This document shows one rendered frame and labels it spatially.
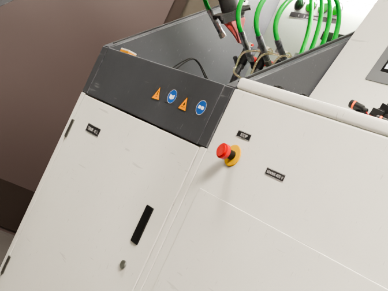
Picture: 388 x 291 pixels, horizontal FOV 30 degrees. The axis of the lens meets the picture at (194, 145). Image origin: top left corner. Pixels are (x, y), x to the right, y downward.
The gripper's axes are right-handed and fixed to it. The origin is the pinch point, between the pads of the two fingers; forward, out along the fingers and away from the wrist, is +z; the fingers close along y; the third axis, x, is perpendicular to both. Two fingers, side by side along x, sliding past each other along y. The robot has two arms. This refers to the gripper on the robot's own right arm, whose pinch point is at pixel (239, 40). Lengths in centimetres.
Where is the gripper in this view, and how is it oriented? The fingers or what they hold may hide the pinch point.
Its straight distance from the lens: 216.9
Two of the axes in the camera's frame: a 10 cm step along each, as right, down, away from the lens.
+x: -3.6, -1.8, 9.1
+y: 8.9, -3.5, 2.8
